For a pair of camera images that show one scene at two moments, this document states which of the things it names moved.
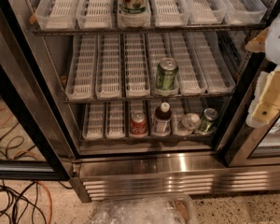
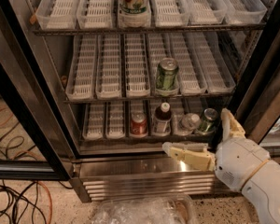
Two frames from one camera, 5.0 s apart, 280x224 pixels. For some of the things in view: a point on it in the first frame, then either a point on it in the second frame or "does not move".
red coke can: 138,123 does not move
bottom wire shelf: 147,139 does not move
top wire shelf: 105,30 does not move
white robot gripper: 279,47 -> 240,163
